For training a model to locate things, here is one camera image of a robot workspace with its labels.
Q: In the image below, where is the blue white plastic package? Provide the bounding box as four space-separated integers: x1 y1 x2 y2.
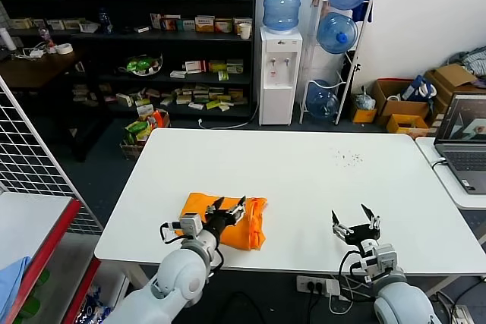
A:
77 285 112 324

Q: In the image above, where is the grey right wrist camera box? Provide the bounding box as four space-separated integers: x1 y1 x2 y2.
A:
374 244 399 276

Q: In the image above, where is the white floor cable with plug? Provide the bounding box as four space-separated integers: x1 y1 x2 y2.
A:
197 102 261 130

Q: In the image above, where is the white adapter with cable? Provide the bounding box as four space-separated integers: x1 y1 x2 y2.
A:
21 46 47 59

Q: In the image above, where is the white cylinder roll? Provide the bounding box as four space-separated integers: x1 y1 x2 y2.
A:
0 27 18 52

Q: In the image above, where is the crumpled clear plastic bag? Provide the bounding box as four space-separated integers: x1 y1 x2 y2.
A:
355 87 377 112

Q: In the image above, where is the large brown cardboard box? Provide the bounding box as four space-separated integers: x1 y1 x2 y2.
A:
370 78 432 127

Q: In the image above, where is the upright blue water jug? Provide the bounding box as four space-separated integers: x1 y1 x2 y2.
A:
263 0 306 35

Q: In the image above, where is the dark blue drink bottle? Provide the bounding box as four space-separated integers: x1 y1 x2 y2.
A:
98 7 114 35

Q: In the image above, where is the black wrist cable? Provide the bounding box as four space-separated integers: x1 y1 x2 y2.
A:
159 221 184 245
338 250 366 284

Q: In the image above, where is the white wire grid panel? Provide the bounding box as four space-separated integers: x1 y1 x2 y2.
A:
0 73 103 232

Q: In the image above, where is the dark brown desk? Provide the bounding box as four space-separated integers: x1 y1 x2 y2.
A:
0 49 96 162

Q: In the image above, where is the black floor cable loop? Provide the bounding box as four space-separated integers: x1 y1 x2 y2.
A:
218 291 267 324

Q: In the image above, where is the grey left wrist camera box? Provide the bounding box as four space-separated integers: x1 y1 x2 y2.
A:
178 213 202 240

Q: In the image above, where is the orange white medicine box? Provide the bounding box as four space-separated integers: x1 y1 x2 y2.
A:
194 15 216 33

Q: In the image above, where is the white water dispenser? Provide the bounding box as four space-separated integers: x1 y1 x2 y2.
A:
259 27 304 127

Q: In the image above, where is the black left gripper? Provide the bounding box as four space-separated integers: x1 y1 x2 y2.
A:
204 196 247 236

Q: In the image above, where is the clear pink drink bottle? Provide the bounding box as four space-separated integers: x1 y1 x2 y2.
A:
37 26 52 54

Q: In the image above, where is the light blue cloth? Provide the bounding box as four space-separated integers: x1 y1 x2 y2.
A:
0 256 33 324

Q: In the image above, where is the cardboard box of snacks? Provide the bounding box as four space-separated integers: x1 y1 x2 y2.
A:
120 108 172 161

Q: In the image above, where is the orange t-shirt with white print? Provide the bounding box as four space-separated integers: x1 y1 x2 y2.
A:
178 192 269 252

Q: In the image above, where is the flat yellow cardboard box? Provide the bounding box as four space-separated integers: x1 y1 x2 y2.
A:
386 114 430 139

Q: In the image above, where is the bowl with green packets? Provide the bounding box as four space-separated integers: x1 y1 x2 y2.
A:
119 53 164 77

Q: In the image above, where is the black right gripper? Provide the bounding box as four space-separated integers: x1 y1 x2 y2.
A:
331 203 382 255

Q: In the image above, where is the small yellow cardboard box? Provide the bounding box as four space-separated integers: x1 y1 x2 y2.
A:
349 105 378 124

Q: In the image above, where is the grey open laptop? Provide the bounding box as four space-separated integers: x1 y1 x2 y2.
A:
433 93 486 196

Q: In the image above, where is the red edged white cart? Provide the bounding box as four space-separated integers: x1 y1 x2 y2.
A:
0 191 102 324

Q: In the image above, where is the white jug rack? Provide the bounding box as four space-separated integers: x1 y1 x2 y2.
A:
298 0 375 126

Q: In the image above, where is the blue water jug without cap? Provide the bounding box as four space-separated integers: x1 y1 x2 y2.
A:
305 79 340 119

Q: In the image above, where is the black shelf unit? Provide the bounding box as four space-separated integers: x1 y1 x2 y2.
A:
0 0 258 121

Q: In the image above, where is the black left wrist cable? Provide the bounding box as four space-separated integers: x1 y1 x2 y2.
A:
159 221 184 245

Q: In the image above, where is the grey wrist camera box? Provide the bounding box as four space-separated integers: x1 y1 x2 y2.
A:
178 213 202 240
374 244 399 276

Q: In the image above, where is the open tan cardboard box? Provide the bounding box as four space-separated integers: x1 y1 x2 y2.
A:
424 64 486 122

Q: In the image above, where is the pile of grey blue clothes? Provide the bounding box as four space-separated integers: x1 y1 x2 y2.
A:
446 46 486 88

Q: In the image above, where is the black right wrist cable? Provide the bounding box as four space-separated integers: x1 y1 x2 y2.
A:
338 250 366 284

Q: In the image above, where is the white red medicine box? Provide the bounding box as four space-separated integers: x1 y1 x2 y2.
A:
185 60 208 74

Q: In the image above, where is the dark blue cloth on rack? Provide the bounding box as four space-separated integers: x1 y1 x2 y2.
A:
352 0 375 24

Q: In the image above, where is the large white table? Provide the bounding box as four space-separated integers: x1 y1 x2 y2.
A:
94 127 486 298

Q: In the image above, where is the small white side table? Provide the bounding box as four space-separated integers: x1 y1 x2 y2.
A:
415 137 486 211

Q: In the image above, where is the white power strip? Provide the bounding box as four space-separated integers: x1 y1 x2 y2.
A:
449 304 474 324
296 275 341 297

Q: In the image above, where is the black stand behind rack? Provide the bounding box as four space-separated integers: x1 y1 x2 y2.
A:
340 50 361 92

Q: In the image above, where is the blue bag with white handles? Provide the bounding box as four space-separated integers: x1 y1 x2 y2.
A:
400 75 438 104

